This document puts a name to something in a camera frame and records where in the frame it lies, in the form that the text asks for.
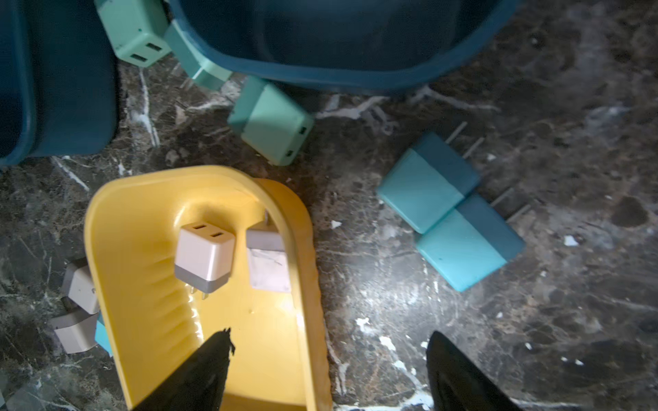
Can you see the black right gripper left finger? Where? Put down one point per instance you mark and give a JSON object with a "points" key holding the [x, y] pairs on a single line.
{"points": [[199, 383]]}

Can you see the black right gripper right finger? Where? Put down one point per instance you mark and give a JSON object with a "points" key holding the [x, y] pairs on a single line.
{"points": [[456, 383]]}

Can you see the yellow storage box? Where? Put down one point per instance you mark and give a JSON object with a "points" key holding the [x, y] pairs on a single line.
{"points": [[155, 322]]}

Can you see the blue teal plug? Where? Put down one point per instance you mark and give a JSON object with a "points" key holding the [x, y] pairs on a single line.
{"points": [[101, 336], [428, 181], [471, 241]]}

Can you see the beige plug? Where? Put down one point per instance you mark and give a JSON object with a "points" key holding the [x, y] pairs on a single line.
{"points": [[78, 285], [267, 258], [204, 257]]}

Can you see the teal storage box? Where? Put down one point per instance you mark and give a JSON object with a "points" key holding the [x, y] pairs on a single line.
{"points": [[357, 47], [58, 80]]}

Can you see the mint green plug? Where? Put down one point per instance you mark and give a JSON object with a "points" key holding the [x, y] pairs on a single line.
{"points": [[76, 330], [199, 69], [136, 29], [269, 121]]}

